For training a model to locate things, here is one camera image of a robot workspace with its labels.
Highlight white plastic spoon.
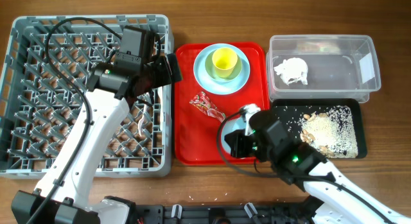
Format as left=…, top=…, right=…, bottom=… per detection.
left=157, top=87, right=163, bottom=105

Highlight white plastic fork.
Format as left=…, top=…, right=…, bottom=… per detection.
left=137, top=92, right=152, bottom=137

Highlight light blue bowl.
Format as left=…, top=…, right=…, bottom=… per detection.
left=220, top=118, right=255, bottom=159

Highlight red snack wrapper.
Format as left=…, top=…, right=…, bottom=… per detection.
left=189, top=92, right=226, bottom=123

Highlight rice and nut leftovers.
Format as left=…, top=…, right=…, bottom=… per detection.
left=282, top=105, right=359, bottom=159

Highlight white tissue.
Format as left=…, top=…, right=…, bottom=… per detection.
left=274, top=58, right=308, bottom=85

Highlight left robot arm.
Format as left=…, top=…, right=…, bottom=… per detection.
left=11, top=53, right=182, bottom=223

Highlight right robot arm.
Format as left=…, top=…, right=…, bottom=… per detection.
left=216, top=107, right=410, bottom=223

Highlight grey dishwasher rack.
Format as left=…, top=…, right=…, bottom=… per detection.
left=1, top=14, right=174, bottom=179

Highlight green small bowl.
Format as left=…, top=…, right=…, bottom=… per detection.
left=205, top=51, right=242, bottom=83

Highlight red plastic tray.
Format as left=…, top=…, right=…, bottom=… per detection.
left=174, top=42, right=270, bottom=166

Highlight light blue plate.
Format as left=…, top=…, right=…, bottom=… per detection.
left=193, top=43, right=250, bottom=95

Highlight yellow plastic cup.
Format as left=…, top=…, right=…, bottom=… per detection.
left=212, top=47, right=238, bottom=78

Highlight black plastic tray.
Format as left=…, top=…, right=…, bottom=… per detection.
left=271, top=99, right=367, bottom=159

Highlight clear plastic bin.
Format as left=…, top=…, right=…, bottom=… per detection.
left=266, top=35, right=381, bottom=103

